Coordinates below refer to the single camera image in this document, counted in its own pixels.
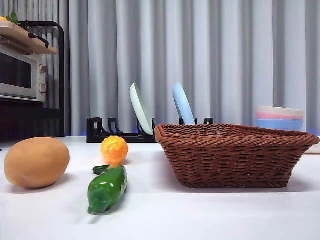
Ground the brown wicker basket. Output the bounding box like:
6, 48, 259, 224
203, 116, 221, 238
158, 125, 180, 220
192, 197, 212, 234
154, 123, 320, 189

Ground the green cucumber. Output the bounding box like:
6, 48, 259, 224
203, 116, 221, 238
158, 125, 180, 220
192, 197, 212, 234
87, 164, 128, 215

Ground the brown potato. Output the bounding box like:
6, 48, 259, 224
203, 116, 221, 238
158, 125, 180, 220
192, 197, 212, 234
4, 136, 71, 189

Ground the pale green plate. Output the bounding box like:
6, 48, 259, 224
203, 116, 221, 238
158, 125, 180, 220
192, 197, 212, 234
129, 82, 156, 136

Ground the light blue plate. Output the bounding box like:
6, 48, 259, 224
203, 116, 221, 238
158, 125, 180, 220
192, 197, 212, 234
172, 82, 196, 125

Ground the black dish rack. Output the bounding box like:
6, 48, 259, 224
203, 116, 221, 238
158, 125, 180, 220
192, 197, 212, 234
86, 116, 215, 144

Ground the grey curtain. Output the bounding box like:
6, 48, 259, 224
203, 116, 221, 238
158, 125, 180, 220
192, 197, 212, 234
0, 0, 320, 138

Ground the pink bowl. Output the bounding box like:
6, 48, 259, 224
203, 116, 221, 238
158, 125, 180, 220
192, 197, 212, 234
255, 111, 305, 121

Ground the blue bowl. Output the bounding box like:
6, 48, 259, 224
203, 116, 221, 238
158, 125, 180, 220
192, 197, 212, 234
255, 118, 305, 132

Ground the cream bowl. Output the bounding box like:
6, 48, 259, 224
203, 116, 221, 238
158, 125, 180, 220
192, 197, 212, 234
255, 105, 305, 117

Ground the silver toaster oven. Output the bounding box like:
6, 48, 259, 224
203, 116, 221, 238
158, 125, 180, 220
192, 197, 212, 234
0, 46, 48, 103

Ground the white plate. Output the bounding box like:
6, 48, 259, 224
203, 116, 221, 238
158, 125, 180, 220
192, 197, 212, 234
305, 143, 320, 154

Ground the green leaf sprig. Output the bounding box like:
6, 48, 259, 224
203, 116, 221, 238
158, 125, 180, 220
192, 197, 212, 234
6, 11, 20, 25

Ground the black metal shelf frame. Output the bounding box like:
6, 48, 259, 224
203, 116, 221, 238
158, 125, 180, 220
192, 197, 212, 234
0, 21, 66, 148

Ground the wooden tray with black handle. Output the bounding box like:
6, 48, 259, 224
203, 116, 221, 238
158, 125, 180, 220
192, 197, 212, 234
0, 20, 59, 55

